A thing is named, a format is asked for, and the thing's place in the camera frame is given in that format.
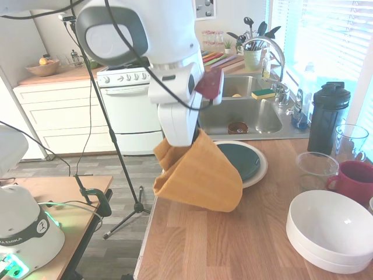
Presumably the white drawer cabinet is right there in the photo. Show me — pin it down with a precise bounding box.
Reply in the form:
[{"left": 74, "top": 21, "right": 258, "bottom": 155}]
[{"left": 12, "top": 78, "right": 118, "bottom": 156}]

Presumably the white stove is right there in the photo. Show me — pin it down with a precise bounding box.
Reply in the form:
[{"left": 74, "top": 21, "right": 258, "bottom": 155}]
[{"left": 96, "top": 65, "right": 164, "bottom": 156}]

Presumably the pink knife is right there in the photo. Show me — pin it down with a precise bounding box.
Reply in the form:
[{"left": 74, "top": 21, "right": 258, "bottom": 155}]
[{"left": 203, "top": 55, "right": 238, "bottom": 67}]

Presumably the black spoon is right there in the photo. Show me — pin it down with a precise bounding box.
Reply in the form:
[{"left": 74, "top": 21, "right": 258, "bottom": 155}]
[{"left": 256, "top": 20, "right": 269, "bottom": 42}]

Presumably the black slotted spatula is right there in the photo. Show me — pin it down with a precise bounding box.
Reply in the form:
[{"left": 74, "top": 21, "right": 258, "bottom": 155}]
[{"left": 243, "top": 16, "right": 255, "bottom": 40}]

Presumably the yellow terry cloth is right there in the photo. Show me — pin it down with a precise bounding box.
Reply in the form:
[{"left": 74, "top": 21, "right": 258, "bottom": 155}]
[{"left": 153, "top": 128, "right": 244, "bottom": 214}]

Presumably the black shaker bottle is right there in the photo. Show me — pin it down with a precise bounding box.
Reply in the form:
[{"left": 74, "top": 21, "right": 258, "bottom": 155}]
[{"left": 306, "top": 81, "right": 351, "bottom": 157}]

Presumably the green utensil holder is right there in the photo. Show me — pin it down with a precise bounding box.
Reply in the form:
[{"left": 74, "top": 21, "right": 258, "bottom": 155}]
[{"left": 242, "top": 48, "right": 263, "bottom": 72}]

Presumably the wooden fruit bowl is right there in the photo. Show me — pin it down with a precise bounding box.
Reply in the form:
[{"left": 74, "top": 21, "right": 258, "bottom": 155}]
[{"left": 24, "top": 59, "right": 61, "bottom": 78}]

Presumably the yellow and green sponge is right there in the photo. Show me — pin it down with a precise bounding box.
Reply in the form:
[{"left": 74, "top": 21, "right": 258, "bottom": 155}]
[{"left": 251, "top": 89, "right": 276, "bottom": 101}]

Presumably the red mug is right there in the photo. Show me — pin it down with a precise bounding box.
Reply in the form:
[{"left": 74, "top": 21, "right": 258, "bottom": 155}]
[{"left": 326, "top": 160, "right": 373, "bottom": 207}]

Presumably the blue plate with white rim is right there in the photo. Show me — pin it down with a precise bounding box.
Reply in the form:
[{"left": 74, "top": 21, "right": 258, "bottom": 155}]
[{"left": 214, "top": 140, "right": 269, "bottom": 189}]

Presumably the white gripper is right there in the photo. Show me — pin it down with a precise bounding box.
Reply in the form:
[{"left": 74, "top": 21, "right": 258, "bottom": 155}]
[{"left": 157, "top": 102, "right": 202, "bottom": 148}]

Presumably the brown bowl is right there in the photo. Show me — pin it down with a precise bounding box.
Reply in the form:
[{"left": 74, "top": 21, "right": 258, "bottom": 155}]
[{"left": 227, "top": 121, "right": 249, "bottom": 135}]

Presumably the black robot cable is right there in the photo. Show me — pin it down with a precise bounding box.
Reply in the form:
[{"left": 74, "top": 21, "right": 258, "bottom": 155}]
[{"left": 0, "top": 0, "right": 213, "bottom": 111}]

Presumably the wall poster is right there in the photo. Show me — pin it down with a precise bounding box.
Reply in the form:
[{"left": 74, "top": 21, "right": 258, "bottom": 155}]
[{"left": 193, "top": 0, "right": 217, "bottom": 22}]

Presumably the glass french press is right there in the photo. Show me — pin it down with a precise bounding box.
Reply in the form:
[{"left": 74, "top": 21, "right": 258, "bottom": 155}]
[{"left": 69, "top": 49, "right": 85, "bottom": 69}]

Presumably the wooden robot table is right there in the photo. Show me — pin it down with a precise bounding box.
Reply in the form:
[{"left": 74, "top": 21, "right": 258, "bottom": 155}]
[{"left": 0, "top": 174, "right": 114, "bottom": 280}]

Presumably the white bowl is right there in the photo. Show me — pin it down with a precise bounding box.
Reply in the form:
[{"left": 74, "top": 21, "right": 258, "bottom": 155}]
[
  {"left": 290, "top": 241, "right": 373, "bottom": 275},
  {"left": 285, "top": 190, "right": 373, "bottom": 262}
]

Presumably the yellow hand soap bottle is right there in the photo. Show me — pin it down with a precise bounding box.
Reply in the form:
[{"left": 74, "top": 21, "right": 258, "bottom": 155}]
[{"left": 261, "top": 48, "right": 272, "bottom": 81}]

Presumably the clear glass bowl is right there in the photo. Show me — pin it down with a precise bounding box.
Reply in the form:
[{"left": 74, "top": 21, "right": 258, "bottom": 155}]
[{"left": 295, "top": 151, "right": 340, "bottom": 191}]

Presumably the clear drinking glass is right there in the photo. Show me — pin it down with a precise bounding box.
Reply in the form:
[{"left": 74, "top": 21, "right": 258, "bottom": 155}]
[{"left": 334, "top": 124, "right": 370, "bottom": 165}]

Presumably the white window blind narrow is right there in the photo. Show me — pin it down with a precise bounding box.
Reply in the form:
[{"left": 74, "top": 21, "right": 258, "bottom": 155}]
[{"left": 266, "top": 0, "right": 373, "bottom": 86}]

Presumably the stainless steel double sink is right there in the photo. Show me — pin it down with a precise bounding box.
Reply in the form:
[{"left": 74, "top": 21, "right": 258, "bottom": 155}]
[{"left": 198, "top": 73, "right": 310, "bottom": 141}]

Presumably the chrome sink sprayer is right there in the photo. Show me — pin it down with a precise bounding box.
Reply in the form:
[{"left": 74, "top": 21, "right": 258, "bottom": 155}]
[{"left": 273, "top": 82, "right": 291, "bottom": 107}]

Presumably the black table clamp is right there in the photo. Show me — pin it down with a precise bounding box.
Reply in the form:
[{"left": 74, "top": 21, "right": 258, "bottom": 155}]
[{"left": 73, "top": 173, "right": 113, "bottom": 218}]

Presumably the wooden cutting board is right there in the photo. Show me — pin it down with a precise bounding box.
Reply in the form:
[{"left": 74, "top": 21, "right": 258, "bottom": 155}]
[{"left": 203, "top": 53, "right": 246, "bottom": 73}]

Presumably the black camera tripod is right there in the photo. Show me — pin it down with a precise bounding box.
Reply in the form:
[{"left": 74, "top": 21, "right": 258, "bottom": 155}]
[{"left": 58, "top": 13, "right": 153, "bottom": 240}]

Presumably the Dawn dish soap bottle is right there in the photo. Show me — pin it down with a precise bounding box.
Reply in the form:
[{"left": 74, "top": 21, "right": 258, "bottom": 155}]
[{"left": 290, "top": 62, "right": 317, "bottom": 130}]

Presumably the chrome gooseneck faucet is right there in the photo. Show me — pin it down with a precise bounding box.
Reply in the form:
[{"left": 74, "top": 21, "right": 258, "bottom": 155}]
[{"left": 242, "top": 37, "right": 291, "bottom": 107}]

